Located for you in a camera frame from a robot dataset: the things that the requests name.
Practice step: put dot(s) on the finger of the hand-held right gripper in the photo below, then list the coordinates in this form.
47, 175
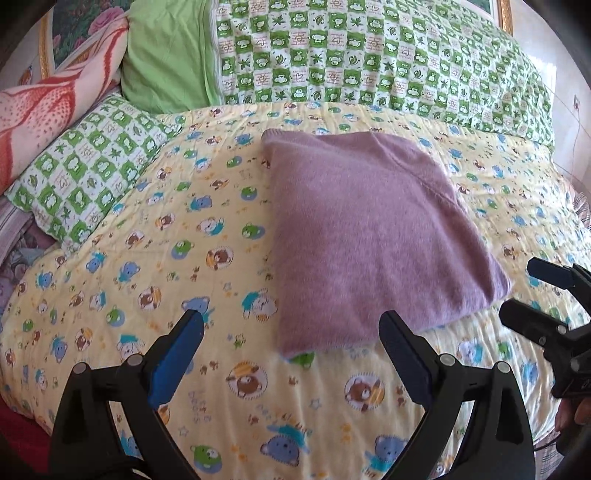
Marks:
561, 276
531, 321

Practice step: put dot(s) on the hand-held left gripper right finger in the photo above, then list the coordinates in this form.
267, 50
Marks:
404, 355

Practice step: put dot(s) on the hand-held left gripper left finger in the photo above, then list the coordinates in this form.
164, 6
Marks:
178, 355

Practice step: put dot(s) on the purple knit sweater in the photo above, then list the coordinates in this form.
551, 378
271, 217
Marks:
369, 240

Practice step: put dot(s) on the person's right hand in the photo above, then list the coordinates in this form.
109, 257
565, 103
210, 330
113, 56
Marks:
570, 415

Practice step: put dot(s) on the yellow bear-print blanket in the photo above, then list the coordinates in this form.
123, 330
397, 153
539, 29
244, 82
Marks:
175, 240

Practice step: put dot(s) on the red cloth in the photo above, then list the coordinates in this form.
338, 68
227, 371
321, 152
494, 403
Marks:
21, 438

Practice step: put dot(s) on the green checkered pillow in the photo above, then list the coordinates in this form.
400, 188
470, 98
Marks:
87, 170

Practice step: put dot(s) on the red floral blanket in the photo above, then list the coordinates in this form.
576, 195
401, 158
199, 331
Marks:
41, 110

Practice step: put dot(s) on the light green pillow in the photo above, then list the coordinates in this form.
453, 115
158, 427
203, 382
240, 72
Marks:
171, 64

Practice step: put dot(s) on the green checkered quilt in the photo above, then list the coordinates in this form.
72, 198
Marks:
369, 55

